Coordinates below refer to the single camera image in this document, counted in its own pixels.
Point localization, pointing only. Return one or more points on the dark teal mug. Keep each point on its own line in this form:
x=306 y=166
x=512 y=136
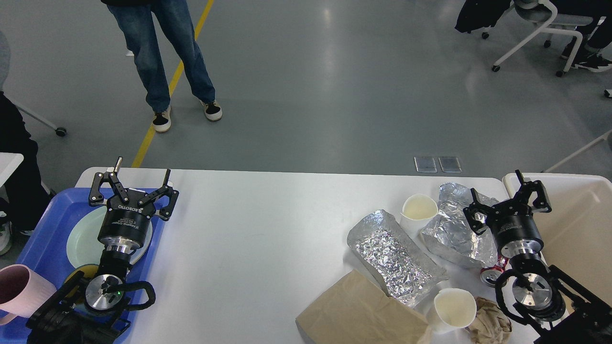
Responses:
x=81 y=277

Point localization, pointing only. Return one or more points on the white paper cup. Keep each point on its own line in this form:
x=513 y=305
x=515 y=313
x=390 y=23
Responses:
x=452 y=309
x=417 y=212

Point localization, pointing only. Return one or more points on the person in blue jeans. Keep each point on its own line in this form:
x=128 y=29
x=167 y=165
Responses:
x=135 y=20

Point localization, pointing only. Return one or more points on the crushed red soda can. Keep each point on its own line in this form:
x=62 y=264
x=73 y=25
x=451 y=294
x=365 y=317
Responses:
x=489 y=275

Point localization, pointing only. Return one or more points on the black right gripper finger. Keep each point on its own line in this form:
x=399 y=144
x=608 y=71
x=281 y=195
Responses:
x=479 y=216
x=531 y=197

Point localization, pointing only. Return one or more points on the grey chair leg with caster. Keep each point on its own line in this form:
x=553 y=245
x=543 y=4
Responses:
x=59 y=131

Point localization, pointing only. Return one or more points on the crumpled beige napkin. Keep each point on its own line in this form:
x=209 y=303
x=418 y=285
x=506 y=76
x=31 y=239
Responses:
x=491 y=325

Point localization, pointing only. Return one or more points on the grey table leg at right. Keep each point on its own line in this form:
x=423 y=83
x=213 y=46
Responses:
x=606 y=137

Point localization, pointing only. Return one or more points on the seated person at left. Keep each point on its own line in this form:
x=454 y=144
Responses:
x=27 y=199

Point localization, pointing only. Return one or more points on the small crumpled foil sheet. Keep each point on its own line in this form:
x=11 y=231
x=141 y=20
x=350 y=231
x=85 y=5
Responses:
x=448 y=234

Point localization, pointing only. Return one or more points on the pink mug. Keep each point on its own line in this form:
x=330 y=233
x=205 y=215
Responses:
x=22 y=292

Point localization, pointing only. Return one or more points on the right floor socket plate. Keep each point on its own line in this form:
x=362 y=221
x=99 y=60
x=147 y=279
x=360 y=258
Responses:
x=450 y=164

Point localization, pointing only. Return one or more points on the pink plate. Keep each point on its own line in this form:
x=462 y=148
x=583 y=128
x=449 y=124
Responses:
x=137 y=254

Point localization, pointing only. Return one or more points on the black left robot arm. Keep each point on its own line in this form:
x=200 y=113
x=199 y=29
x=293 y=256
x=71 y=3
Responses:
x=90 y=310

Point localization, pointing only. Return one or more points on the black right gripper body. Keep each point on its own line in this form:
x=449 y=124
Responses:
x=513 y=228

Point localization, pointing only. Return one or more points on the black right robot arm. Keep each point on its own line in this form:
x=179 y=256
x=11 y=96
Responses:
x=531 y=292

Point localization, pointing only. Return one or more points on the mint green plate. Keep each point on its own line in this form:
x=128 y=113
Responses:
x=82 y=245

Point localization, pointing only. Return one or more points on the floor socket plate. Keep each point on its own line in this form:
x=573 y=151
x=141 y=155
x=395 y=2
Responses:
x=425 y=164
x=450 y=164

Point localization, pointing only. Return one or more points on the white plastic bin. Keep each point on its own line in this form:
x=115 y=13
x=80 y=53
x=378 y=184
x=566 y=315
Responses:
x=577 y=233

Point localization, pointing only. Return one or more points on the white office chair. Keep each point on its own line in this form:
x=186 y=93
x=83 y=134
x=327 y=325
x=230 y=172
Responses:
x=543 y=14

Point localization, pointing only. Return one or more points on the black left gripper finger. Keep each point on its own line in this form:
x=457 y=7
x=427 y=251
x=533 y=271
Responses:
x=167 y=192
x=120 y=198

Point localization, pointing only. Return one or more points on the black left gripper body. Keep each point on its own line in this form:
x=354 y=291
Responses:
x=124 y=230

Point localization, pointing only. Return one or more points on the left floor socket plate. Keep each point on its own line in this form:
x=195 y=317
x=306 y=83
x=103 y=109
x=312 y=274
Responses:
x=425 y=164

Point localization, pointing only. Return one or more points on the white side table corner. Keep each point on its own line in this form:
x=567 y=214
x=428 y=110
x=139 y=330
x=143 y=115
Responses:
x=9 y=162

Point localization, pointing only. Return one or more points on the large foil sheet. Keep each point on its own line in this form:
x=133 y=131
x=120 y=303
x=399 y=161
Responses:
x=403 y=270

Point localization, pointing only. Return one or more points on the brown paper bag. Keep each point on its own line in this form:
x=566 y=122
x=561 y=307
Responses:
x=355 y=311

